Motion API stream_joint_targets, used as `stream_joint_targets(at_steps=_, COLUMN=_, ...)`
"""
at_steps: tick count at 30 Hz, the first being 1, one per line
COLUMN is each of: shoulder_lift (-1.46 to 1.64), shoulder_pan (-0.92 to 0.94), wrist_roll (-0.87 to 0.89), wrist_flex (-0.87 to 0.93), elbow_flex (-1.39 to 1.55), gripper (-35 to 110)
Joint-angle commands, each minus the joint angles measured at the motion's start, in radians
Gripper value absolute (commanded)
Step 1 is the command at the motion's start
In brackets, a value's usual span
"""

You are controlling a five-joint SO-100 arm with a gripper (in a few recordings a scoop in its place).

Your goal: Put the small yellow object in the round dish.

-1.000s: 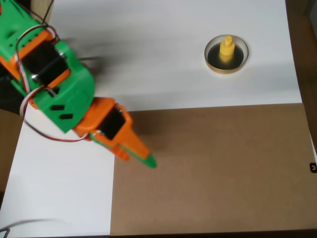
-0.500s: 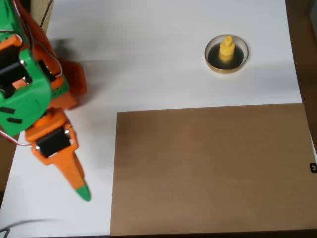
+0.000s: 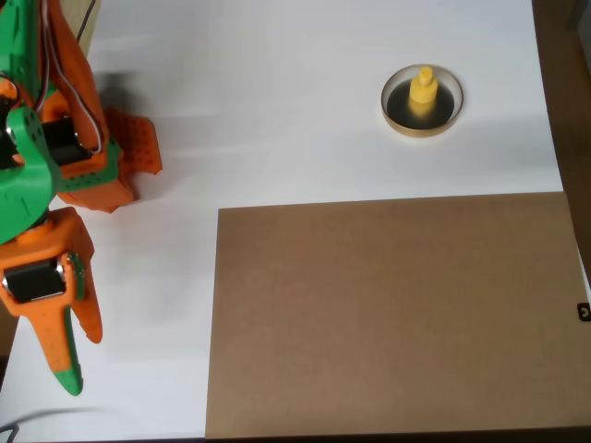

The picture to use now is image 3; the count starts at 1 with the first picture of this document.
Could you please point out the brown fibreboard sheet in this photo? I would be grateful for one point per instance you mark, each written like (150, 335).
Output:
(392, 314)

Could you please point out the small black tag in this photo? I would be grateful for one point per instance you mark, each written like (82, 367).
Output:
(584, 312)

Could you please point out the small yellow plastic knob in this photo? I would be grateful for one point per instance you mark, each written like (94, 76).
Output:
(422, 90)

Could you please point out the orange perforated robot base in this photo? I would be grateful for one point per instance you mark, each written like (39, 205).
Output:
(138, 143)

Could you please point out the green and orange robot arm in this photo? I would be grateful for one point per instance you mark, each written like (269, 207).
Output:
(27, 198)

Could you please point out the large white paper sheet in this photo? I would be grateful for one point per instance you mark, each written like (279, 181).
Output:
(277, 138)

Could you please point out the light wooden panel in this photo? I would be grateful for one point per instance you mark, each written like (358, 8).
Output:
(80, 14)

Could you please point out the round dish with dark inside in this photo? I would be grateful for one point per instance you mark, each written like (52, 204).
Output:
(397, 106)

